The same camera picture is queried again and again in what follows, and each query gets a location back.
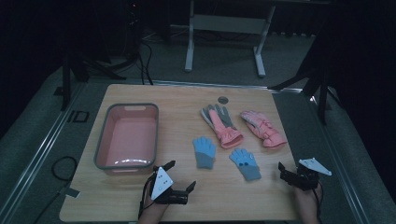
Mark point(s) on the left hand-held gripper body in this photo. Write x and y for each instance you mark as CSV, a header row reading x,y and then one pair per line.
x,y
162,183

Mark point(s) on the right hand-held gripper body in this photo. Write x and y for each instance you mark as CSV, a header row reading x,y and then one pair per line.
x,y
303,175

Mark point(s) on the blue knit glove with dots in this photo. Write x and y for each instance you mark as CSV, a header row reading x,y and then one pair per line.
x,y
246,163

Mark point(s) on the plain blue knit glove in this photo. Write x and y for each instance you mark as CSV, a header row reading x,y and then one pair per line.
x,y
204,151

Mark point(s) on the pink padded glove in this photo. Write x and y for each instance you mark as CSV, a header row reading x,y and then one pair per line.
x,y
264,129

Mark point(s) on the pink basin with grey rim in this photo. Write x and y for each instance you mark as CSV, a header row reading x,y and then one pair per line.
x,y
127,143

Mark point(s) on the pink and grey glove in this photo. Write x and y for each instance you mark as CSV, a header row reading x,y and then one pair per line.
x,y
222,127

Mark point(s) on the person's left hand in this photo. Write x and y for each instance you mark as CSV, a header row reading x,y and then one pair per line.
x,y
152,211

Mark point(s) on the person's right hand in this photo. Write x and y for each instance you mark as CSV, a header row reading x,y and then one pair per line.
x,y
306,205

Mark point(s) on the black tripod stand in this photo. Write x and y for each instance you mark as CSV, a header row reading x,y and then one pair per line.
x,y
66,84
322,93

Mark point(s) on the round grey table grommet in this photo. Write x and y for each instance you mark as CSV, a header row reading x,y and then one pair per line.
x,y
223,100

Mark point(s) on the grey tape piece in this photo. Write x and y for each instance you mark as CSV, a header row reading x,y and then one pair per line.
x,y
72,193

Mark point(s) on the white metal desk frame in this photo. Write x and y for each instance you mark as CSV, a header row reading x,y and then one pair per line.
x,y
229,24

